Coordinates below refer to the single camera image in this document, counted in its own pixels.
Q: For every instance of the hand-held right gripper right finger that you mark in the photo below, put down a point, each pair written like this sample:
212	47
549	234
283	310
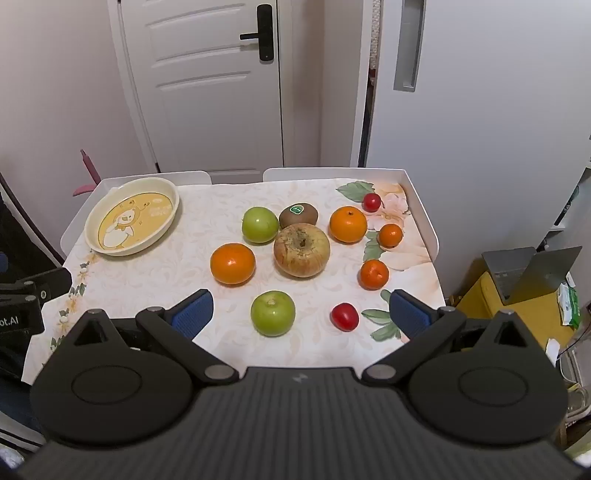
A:
408	314

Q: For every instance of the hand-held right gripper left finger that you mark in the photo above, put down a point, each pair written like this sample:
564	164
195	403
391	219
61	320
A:
194	314

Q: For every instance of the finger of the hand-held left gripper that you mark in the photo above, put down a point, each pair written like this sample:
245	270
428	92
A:
46	282

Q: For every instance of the small orange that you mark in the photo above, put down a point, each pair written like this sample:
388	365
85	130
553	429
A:
390	236
374	274

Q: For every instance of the red tomato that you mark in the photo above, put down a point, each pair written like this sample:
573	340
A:
345	317
371	202

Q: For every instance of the green apple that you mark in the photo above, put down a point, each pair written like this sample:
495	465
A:
272	314
260	225

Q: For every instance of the yellow duck print plate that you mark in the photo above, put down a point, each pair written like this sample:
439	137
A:
131	217

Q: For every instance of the large orange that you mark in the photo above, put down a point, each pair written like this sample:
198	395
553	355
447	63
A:
233	264
348	225

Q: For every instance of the large yellow-red apple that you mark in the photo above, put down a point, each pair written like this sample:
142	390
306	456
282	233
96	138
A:
301	251

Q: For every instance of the floral table cloth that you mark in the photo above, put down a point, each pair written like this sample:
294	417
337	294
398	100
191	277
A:
184	277

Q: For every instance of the white rimmed table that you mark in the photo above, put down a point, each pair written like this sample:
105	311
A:
421	212

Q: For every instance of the grey cardboard box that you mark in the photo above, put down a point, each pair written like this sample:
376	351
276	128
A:
515	267

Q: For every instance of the pink plastic object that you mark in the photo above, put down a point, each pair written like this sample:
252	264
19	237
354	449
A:
90	170

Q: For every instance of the yellow bin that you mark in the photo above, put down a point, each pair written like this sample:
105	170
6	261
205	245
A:
531	321

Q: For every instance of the brown kiwi with green sticker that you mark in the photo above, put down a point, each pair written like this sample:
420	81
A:
298	216

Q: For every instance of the green white wipes packet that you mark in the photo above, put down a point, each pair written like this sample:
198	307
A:
571	307

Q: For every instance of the clear plastic container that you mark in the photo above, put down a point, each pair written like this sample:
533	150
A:
577	397

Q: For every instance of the white wardrobe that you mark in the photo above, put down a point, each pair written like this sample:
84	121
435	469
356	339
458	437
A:
485	138

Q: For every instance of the white panel door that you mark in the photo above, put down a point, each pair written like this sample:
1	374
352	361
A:
203	92

